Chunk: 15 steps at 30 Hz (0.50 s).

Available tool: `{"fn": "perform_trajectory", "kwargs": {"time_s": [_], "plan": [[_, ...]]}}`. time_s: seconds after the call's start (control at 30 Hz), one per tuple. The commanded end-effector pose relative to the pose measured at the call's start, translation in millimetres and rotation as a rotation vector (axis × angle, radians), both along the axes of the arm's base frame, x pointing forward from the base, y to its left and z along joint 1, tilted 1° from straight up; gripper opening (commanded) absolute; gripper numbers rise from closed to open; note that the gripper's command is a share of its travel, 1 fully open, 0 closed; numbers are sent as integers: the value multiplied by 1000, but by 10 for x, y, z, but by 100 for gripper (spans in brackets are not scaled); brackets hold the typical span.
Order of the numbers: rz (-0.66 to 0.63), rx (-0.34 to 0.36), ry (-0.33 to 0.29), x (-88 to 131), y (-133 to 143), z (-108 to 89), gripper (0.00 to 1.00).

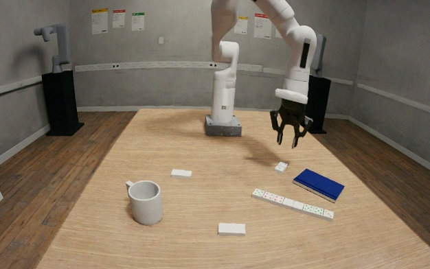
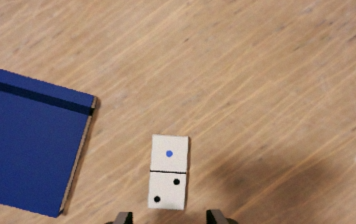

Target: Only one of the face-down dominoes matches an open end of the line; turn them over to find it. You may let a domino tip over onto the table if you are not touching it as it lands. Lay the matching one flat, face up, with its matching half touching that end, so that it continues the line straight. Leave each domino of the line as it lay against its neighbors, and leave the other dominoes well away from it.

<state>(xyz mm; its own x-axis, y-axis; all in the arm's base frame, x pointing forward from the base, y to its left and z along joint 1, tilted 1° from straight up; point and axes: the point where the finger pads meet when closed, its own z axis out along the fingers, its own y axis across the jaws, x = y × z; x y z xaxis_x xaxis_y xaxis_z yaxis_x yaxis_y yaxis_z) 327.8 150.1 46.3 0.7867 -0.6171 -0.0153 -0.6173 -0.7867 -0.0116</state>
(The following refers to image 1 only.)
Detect white domino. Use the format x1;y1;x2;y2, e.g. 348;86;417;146
218;223;245;236
274;162;288;174
271;195;294;210
251;189;275;203
171;169;192;179
312;207;334;222
292;201;314;215

